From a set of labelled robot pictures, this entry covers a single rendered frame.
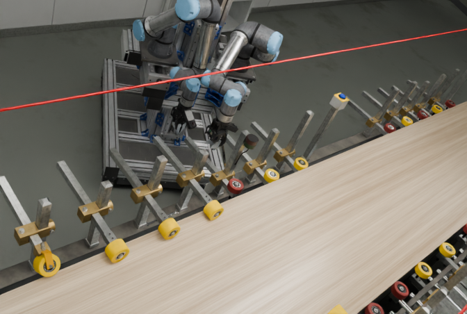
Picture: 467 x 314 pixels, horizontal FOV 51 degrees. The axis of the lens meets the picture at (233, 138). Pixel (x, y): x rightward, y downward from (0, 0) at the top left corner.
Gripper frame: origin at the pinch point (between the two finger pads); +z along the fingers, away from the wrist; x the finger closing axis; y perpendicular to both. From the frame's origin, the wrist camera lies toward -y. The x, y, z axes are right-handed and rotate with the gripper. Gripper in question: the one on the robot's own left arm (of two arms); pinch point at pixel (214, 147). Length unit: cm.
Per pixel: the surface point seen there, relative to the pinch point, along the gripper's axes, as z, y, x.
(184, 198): 20.9, 18.2, 9.4
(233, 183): 10.2, -3.5, 17.1
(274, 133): -8.7, -31.9, 8.5
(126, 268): 10, 69, 37
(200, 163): -4.5, 17.9, 10.0
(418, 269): 10, -63, 101
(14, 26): 92, -3, -253
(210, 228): 10.4, 24.9, 34.9
